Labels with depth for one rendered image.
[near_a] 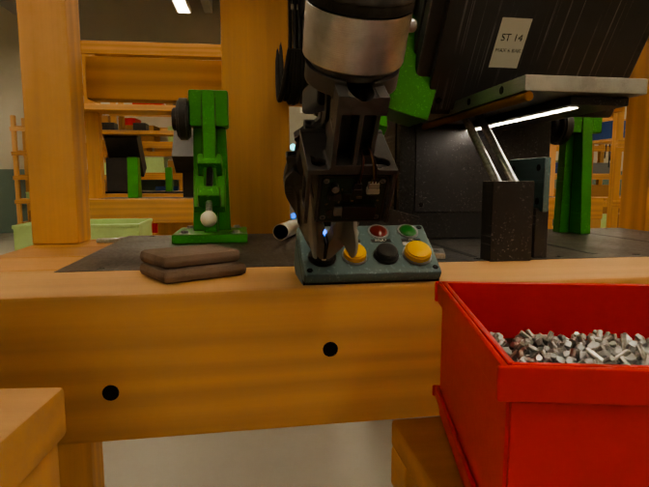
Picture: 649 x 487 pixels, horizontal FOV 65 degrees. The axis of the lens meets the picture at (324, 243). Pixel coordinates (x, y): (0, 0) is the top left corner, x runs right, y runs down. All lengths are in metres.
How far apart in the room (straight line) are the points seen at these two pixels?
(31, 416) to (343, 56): 0.32
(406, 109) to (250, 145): 0.43
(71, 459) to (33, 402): 0.88
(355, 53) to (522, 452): 0.26
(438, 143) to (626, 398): 0.75
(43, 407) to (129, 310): 0.14
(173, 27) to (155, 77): 10.06
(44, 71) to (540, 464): 1.09
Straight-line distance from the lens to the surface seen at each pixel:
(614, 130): 5.80
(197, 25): 11.24
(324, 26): 0.37
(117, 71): 1.25
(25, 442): 0.41
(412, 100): 0.80
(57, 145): 1.17
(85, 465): 1.31
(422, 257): 0.56
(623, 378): 0.28
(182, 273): 0.56
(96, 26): 11.59
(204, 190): 0.90
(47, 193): 1.18
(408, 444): 0.44
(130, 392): 0.56
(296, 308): 0.53
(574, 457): 0.30
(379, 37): 0.36
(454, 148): 0.99
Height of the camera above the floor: 1.01
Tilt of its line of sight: 7 degrees down
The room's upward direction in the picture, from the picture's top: straight up
